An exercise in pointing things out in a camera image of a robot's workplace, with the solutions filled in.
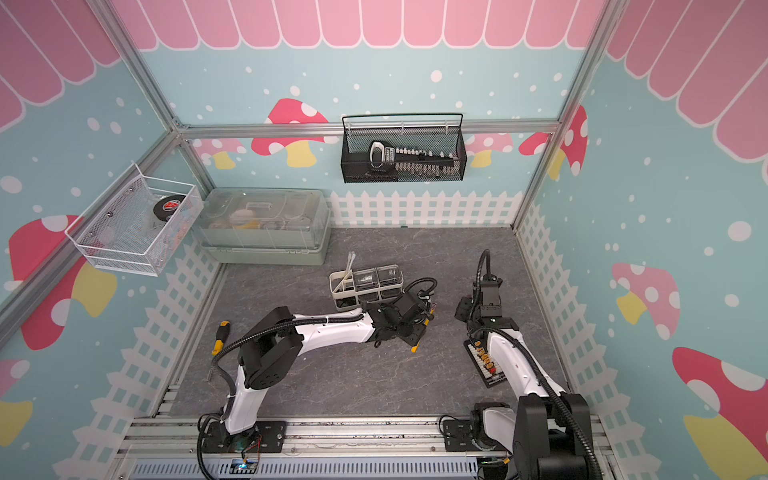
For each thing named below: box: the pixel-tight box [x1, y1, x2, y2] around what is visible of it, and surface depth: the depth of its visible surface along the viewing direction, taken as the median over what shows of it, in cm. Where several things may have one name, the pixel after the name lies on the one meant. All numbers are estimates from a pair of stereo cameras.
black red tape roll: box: [153, 194, 187, 222], surface depth 81 cm
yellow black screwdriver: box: [211, 320, 230, 356], surface depth 93 cm
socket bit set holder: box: [367, 140, 456, 176], surface depth 91 cm
